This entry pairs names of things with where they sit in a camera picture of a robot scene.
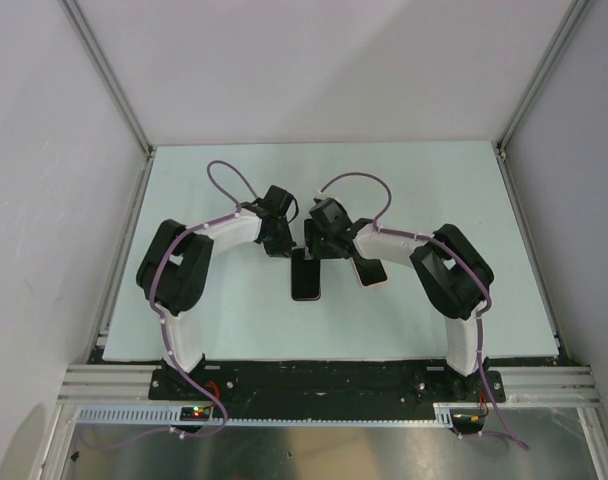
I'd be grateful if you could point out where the small black phone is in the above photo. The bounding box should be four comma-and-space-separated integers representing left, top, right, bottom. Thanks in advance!
292, 254, 320, 300

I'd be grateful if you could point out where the black phone case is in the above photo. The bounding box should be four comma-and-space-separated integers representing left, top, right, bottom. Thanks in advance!
289, 247, 323, 303

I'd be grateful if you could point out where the black smartphone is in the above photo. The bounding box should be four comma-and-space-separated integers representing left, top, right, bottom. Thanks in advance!
356, 257, 389, 286

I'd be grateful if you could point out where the pink phone case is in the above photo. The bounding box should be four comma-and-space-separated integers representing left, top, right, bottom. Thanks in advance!
351, 257, 390, 289

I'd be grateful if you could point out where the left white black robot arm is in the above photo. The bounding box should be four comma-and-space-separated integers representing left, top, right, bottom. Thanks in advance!
136, 185, 298, 399

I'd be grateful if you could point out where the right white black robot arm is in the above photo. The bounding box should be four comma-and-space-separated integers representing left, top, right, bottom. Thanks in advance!
304, 197, 495, 401

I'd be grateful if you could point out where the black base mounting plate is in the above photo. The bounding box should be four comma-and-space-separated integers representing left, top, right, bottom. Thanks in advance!
148, 360, 506, 421

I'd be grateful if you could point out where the left controller board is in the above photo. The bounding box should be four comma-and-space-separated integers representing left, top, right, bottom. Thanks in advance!
180, 406, 212, 422

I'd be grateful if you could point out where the controller board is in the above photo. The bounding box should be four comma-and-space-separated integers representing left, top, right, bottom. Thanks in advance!
180, 406, 212, 422
452, 411, 487, 436

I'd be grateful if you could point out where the right controller board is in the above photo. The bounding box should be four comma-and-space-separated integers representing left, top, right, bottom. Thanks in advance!
452, 411, 487, 436

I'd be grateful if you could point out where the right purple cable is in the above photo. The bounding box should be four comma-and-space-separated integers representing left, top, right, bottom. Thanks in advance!
313, 171, 530, 449

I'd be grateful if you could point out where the grey slotted cable duct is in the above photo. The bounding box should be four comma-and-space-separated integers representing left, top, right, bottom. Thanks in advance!
76, 402, 455, 429

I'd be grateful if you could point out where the aluminium front frame rail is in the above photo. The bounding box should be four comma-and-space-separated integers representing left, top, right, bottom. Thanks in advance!
57, 365, 601, 408

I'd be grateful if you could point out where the left aluminium corner post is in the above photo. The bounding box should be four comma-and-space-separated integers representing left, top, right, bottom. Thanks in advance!
58, 0, 155, 156

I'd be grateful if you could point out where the aluminium corner post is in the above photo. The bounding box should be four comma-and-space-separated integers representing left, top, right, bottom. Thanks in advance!
58, 0, 155, 156
496, 0, 593, 154

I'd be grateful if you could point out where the right aluminium corner post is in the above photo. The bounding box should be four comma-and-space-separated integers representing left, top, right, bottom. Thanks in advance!
496, 0, 593, 154

